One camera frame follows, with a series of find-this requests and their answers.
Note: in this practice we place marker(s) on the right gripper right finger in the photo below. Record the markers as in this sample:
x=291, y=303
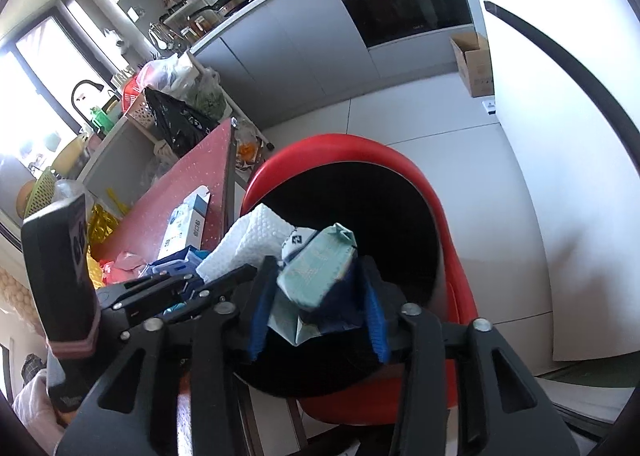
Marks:
x=501, y=408

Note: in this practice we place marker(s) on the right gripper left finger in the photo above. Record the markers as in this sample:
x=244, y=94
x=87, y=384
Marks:
x=132, y=407

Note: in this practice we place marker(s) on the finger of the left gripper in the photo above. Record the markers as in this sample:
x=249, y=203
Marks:
x=223, y=295
x=119, y=296

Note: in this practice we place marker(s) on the yellow foam fruit net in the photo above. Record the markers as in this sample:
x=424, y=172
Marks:
x=94, y=270

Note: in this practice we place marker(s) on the red plastic bag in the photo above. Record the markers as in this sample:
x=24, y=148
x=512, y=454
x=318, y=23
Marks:
x=126, y=266

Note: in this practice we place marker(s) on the white blue carton box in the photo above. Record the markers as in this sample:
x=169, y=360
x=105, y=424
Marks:
x=186, y=223

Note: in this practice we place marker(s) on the white paper towel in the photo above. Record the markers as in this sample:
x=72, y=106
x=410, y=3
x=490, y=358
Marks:
x=260, y=233

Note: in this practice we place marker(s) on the blue snack wrapper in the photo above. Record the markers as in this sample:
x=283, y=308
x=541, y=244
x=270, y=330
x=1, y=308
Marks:
x=317, y=293

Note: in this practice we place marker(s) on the person's left forearm sleeve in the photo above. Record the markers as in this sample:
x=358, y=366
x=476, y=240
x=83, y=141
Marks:
x=34, y=409

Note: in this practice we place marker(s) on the black kitchen faucet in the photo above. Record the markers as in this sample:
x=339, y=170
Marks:
x=86, y=95

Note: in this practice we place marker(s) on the gold foil bag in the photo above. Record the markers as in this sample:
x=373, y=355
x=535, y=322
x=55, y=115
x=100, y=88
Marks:
x=101, y=225

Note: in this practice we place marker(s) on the green plastic basket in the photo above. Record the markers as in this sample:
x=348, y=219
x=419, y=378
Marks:
x=42, y=193

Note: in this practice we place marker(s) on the yellow basin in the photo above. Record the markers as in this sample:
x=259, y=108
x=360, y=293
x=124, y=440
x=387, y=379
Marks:
x=72, y=158

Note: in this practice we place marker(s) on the red stool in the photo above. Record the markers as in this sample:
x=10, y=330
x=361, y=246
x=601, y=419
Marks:
x=375, y=400

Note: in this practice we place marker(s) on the beige perforated storage basket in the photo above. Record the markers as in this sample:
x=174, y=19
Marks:
x=141, y=116

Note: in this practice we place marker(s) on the black plastic bag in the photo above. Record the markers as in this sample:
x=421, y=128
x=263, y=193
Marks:
x=182, y=126

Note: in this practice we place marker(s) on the cardboard box on floor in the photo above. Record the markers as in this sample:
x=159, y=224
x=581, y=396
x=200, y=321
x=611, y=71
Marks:
x=472, y=54

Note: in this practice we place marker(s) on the white refrigerator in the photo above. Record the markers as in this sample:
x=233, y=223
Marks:
x=584, y=187

